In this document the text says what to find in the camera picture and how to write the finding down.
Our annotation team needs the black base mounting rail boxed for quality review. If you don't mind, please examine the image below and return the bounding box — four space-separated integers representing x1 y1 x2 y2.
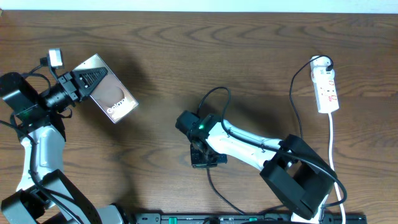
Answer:
133 212 368 224

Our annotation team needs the white power strip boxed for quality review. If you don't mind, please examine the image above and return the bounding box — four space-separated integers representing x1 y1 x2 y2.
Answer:
310 55 339 114

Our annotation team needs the white power strip cord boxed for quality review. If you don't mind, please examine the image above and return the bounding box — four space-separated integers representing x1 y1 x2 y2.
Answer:
327 112 347 224

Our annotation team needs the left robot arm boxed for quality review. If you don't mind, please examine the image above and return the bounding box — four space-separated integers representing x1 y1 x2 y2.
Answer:
1 67 130 223

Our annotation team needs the black left camera cable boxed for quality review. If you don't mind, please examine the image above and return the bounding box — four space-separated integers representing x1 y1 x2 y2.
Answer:
0 56 81 224

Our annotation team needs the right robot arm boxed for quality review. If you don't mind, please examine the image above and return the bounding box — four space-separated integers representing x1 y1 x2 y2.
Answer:
175 111 345 223

